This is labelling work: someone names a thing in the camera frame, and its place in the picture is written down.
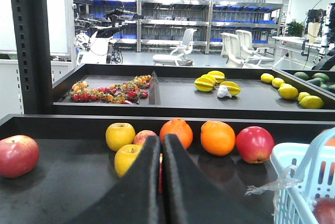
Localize plain orange fruit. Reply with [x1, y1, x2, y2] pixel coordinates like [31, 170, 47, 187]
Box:
[200, 120, 236, 156]
[159, 118, 193, 149]

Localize yellow starfruit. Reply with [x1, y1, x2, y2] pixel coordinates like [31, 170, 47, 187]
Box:
[224, 81, 241, 96]
[207, 70, 226, 83]
[194, 77, 216, 92]

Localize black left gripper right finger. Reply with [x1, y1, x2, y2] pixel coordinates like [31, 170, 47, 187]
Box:
[162, 134, 266, 223]

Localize red apple beside yellow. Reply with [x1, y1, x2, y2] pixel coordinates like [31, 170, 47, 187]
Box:
[158, 153, 163, 194]

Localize white tag on basket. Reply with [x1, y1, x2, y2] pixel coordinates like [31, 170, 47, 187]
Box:
[244, 164, 299, 215]

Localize black wooden produce stand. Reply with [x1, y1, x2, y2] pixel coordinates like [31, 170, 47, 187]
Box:
[1, 0, 334, 223]

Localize light blue plastic basket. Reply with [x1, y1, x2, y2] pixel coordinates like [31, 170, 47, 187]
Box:
[270, 128, 334, 223]

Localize steel storage shelving racks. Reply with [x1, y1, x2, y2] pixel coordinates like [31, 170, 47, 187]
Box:
[74, 0, 283, 53]

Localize red yellow apple front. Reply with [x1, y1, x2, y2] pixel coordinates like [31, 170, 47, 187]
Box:
[313, 198, 334, 224]

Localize yellow green apple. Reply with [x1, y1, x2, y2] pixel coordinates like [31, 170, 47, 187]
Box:
[114, 144, 142, 177]
[105, 122, 136, 152]

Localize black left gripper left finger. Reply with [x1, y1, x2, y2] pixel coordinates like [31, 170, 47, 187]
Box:
[68, 136, 161, 223]

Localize pink red apple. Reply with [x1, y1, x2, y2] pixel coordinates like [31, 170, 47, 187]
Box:
[236, 126, 275, 164]

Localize yellow starfruit left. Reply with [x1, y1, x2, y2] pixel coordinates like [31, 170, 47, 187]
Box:
[194, 77, 216, 92]

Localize orange with navel left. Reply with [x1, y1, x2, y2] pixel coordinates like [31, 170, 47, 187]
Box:
[321, 129, 335, 147]

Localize row of yellow lemons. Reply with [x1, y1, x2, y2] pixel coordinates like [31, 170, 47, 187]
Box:
[260, 73, 324, 109]

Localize green potted plant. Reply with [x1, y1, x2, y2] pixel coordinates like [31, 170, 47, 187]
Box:
[285, 21, 304, 37]

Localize pile of green avocados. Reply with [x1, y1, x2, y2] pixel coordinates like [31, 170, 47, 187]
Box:
[294, 72, 334, 93]

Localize small pink striped apple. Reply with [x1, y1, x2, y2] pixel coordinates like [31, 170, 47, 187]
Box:
[133, 130, 157, 145]

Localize red apple far left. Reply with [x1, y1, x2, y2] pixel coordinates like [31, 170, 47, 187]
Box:
[1, 135, 40, 178]

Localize yellow starfruit back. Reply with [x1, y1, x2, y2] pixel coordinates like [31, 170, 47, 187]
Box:
[207, 70, 226, 83]

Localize cherry tomato vine pile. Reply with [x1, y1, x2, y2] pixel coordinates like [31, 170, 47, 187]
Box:
[66, 75, 152, 105]

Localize yellow starfruit right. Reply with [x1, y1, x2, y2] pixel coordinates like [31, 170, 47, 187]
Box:
[224, 81, 241, 96]

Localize white garlic bulb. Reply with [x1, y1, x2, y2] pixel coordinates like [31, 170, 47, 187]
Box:
[217, 85, 232, 98]

